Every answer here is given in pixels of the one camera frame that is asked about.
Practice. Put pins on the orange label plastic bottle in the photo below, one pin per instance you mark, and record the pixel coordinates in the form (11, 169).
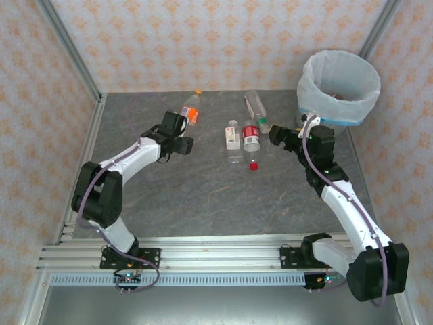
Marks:
(193, 113)

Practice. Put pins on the white label clear bottle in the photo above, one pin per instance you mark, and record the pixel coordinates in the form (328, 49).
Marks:
(232, 135)

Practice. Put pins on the red label clear bottle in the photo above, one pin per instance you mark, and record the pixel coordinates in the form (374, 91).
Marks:
(251, 133)

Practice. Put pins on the green cap clear bottle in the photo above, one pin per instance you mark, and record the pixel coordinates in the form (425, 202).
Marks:
(255, 105)

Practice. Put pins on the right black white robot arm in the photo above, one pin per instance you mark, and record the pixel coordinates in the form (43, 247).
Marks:
(375, 274)

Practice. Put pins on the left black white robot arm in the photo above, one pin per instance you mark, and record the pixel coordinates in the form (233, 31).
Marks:
(98, 199)

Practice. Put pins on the white-lined trash bin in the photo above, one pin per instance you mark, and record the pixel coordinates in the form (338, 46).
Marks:
(338, 108)

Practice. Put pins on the right circuit board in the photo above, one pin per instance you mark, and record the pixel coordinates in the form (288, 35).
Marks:
(329, 279)

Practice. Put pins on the circuit board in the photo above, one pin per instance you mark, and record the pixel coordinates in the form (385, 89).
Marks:
(128, 278)
(329, 279)

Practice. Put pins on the left circuit board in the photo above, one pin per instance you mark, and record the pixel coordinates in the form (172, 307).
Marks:
(128, 278)

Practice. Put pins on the grey metal lower panel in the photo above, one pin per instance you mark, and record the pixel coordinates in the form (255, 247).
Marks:
(216, 306)

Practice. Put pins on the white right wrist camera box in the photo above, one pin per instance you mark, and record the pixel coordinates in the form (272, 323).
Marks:
(313, 119)

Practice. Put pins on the aluminium table side rail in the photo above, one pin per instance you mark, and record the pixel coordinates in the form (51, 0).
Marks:
(91, 135)
(358, 162)

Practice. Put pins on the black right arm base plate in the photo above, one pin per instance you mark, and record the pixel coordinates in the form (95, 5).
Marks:
(291, 258)

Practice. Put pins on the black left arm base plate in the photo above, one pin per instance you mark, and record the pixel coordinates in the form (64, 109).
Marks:
(150, 259)

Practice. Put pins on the aluminium frame post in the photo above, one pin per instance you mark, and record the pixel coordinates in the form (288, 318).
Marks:
(71, 50)
(377, 30)

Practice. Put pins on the aluminium mounting rail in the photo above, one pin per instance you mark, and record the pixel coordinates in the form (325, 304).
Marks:
(220, 252)

